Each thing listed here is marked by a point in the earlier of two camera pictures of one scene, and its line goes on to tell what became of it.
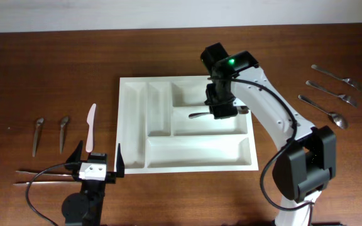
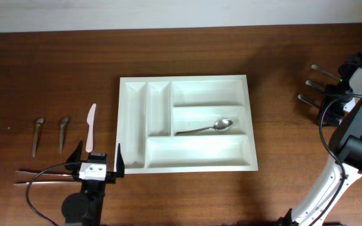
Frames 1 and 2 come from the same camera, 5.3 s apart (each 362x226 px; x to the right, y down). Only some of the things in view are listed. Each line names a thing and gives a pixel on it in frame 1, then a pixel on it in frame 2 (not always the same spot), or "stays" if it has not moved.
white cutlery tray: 157,134 stays
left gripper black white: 75,161 stays
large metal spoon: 242,110 → 222,125
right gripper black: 218,111 → 329,120
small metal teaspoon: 65,120 stays
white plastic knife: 90,120 stays
